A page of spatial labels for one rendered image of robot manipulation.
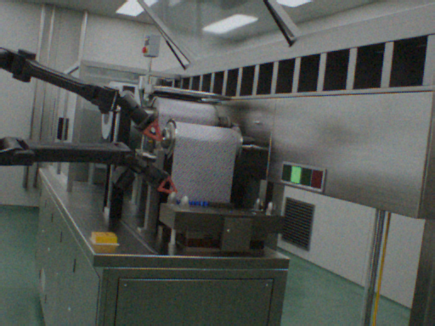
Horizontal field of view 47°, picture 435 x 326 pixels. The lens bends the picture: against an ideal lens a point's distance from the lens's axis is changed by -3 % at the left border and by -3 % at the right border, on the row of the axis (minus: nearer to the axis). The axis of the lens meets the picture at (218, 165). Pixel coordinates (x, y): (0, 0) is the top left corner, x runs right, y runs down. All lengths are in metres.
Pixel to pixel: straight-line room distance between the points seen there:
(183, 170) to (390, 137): 0.79
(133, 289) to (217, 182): 0.53
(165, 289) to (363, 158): 0.71
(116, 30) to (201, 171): 5.79
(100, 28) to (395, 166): 6.45
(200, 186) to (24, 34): 5.73
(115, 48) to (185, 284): 6.07
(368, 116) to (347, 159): 0.14
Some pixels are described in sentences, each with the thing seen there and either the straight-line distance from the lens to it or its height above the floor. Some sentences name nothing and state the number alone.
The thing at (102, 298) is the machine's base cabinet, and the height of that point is 0.77.
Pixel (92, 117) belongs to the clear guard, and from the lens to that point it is 2.79.
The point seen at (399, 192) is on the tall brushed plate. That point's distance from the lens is 1.31.
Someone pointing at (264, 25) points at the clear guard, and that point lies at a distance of 1.99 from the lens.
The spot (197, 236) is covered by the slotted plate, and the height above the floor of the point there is 0.95.
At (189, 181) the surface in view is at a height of 1.11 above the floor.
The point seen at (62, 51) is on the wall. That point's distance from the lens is 7.37.
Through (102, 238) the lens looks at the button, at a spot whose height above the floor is 0.92.
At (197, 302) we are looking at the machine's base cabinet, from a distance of 1.67.
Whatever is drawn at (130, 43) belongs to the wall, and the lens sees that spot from 7.54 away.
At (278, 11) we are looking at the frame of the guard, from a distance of 1.85.
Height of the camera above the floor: 1.27
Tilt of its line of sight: 3 degrees down
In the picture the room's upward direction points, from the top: 7 degrees clockwise
